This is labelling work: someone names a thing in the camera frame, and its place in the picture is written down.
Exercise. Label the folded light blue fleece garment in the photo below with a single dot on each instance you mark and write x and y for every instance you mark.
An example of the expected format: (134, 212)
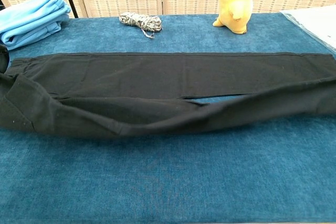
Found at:
(29, 22)

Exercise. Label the yellow plush toy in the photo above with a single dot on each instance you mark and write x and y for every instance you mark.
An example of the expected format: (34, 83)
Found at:
(236, 1)

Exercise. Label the dark blue table mat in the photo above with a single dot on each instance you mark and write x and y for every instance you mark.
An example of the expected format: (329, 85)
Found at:
(168, 182)

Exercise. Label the black trousers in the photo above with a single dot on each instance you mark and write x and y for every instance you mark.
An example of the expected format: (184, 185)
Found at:
(131, 90)

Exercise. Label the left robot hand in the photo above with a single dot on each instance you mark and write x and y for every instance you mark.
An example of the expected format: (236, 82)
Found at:
(3, 58)

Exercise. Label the clear plastic bag with papers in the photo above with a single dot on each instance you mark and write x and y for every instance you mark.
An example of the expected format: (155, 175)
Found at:
(312, 27)

